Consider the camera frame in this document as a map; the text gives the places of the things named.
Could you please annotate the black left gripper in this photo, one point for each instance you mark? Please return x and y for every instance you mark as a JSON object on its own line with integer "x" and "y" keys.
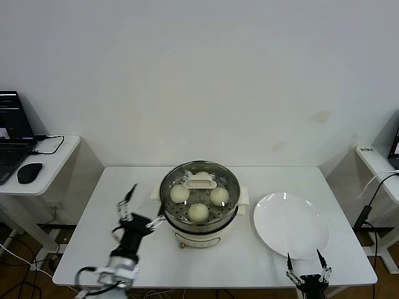
{"x": 134, "y": 230}

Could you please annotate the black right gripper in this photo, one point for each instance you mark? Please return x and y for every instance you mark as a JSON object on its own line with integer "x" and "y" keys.
{"x": 313, "y": 281}

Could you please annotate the white steamed baozi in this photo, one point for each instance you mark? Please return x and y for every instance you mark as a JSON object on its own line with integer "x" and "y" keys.
{"x": 198, "y": 213}
{"x": 219, "y": 197}
{"x": 201, "y": 173}
{"x": 179, "y": 193}

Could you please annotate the round glass pot lid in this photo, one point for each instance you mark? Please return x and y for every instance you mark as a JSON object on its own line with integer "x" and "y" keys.
{"x": 199, "y": 182}

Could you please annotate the stainless steel steamer basket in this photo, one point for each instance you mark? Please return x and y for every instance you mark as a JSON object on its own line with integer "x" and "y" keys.
{"x": 202, "y": 226}

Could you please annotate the white round plate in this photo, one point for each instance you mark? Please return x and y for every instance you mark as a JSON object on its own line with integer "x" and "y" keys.
{"x": 290, "y": 224}

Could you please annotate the cream electric cooking pot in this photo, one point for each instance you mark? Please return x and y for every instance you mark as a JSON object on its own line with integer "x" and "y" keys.
{"x": 202, "y": 238}

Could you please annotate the black metal base bar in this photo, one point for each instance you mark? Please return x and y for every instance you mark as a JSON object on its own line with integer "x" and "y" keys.
{"x": 385, "y": 228}

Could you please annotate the white rounded side table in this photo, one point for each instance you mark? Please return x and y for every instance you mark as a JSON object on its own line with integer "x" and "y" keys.
{"x": 46, "y": 174}

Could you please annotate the black computer mouse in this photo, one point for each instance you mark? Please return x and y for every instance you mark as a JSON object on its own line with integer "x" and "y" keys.
{"x": 29, "y": 172}

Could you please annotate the small printed table label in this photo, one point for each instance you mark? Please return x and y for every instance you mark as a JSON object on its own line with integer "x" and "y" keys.
{"x": 366, "y": 149}

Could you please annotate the black open laptop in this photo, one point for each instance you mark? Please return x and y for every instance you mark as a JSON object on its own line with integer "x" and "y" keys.
{"x": 12, "y": 118}

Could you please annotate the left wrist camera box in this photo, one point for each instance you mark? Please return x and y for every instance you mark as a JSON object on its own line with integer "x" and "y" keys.
{"x": 112, "y": 275}

